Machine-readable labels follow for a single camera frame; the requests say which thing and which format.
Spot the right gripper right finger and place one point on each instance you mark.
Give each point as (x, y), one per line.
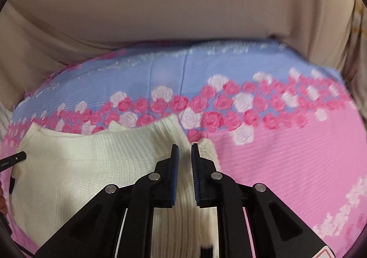
(252, 221)

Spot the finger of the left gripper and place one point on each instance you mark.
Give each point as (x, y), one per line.
(9, 162)

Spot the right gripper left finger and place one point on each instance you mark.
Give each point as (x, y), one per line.
(117, 222)

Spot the white red black knit sweater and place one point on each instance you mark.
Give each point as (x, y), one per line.
(62, 172)

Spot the pink floral bed sheet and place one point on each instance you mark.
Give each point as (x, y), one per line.
(258, 110)

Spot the beige curtain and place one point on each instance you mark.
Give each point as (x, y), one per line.
(39, 37)

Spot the light patterned hanging cloth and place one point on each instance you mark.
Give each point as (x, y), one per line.
(358, 60)

